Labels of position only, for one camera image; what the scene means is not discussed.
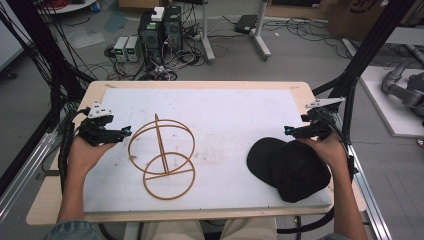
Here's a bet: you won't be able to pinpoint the black baseball cap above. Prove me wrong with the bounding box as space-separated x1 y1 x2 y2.
246 136 332 204

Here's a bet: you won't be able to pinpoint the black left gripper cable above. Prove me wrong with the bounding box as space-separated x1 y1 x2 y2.
57 108 90 196

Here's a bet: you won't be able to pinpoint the grey bench power supply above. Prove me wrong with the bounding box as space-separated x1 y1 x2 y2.
112 35 130 63
125 35 141 64

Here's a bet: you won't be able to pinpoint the white table mat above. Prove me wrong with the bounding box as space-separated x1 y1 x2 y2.
82 87 335 214

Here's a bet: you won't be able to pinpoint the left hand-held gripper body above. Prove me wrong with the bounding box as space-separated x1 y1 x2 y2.
77 103 118 148

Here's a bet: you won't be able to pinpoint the aluminium rail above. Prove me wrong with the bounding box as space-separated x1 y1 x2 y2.
0 129 60 223
345 142 394 240

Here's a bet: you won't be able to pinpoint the brown cardboard box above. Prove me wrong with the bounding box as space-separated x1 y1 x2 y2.
325 0 396 42

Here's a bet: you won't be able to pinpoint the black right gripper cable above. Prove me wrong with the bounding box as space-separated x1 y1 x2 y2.
319 111 360 183

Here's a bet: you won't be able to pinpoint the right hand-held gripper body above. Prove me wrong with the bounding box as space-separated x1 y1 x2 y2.
300 96 346 141

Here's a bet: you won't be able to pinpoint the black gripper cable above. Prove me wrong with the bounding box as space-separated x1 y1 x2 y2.
319 111 360 183
57 108 90 196

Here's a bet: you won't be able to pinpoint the white floor platform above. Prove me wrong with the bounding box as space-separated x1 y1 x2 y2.
359 65 424 139

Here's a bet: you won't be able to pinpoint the tan wire hat stand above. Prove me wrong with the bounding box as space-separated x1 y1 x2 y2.
127 113 197 201

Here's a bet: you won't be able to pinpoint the tangle of floor cables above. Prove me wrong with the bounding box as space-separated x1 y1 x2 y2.
103 23 205 82

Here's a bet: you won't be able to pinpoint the white box on tower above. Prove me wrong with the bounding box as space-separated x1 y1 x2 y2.
150 6 166 23

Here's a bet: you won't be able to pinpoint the person's denim sleeve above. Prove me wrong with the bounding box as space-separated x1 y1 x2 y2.
42 219 105 240

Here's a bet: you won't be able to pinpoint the black floor cables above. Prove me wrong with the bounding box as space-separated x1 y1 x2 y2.
262 16 353 59

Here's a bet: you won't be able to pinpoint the clear plastic sheet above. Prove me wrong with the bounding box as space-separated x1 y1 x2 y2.
64 27 106 50

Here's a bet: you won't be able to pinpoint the person's right hand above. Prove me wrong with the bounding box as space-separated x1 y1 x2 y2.
296 131 350 172

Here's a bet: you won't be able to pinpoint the black flat box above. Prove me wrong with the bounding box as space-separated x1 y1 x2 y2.
233 14 260 36

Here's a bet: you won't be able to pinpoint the black frame post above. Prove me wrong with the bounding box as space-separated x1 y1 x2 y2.
5 0 96 116
312 0 417 145

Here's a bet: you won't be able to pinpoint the blue floor sheet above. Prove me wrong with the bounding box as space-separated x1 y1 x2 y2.
102 10 129 34

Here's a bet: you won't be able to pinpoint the black computer tower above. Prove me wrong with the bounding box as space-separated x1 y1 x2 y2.
137 9 166 66
162 5 184 52

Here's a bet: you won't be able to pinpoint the person's left hand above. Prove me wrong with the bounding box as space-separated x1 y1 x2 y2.
67 134 116 181

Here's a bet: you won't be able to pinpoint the person's beige trousers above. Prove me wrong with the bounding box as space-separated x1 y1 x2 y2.
139 217 278 240

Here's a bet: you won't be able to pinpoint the white table leg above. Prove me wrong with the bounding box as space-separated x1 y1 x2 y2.
253 0 273 62
199 0 217 65

